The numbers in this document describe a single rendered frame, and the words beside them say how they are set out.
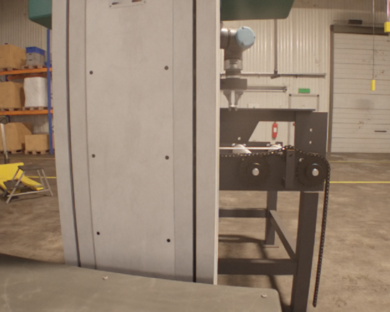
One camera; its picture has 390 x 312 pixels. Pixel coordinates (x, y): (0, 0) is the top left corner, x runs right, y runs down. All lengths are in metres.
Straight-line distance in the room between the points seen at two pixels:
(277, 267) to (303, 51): 10.12
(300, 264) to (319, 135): 0.70
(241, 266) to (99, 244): 1.09
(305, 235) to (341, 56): 10.41
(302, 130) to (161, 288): 1.17
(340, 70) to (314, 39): 1.49
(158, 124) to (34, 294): 0.35
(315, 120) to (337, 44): 10.27
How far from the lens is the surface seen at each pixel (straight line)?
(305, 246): 1.60
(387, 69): 12.45
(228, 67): 1.31
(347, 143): 11.56
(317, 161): 1.46
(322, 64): 11.39
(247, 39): 1.22
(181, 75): 0.50
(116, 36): 0.57
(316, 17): 11.79
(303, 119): 1.47
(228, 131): 1.42
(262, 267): 1.62
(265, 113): 1.45
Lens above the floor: 1.10
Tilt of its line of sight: 7 degrees down
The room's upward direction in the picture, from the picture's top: straight up
